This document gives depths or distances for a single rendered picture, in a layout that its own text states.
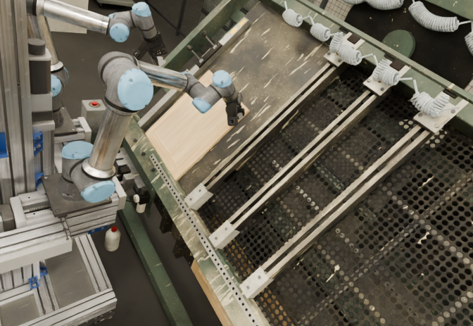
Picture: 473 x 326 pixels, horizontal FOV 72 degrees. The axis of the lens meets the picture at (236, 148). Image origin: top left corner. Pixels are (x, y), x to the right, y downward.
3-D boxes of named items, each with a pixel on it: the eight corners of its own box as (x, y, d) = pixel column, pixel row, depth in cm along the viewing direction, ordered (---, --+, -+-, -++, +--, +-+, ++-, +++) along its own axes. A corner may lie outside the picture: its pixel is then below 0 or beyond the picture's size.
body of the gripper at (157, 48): (167, 54, 171) (162, 34, 161) (153, 61, 169) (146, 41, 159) (162, 48, 175) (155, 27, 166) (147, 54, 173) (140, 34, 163)
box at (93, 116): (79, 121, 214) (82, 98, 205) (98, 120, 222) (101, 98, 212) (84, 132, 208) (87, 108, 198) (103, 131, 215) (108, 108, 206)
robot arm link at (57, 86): (29, 108, 153) (27, 83, 145) (37, 93, 163) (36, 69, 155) (58, 113, 157) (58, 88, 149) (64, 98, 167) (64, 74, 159)
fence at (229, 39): (141, 125, 213) (136, 122, 209) (246, 20, 206) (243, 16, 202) (143, 129, 210) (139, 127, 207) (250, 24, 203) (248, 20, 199)
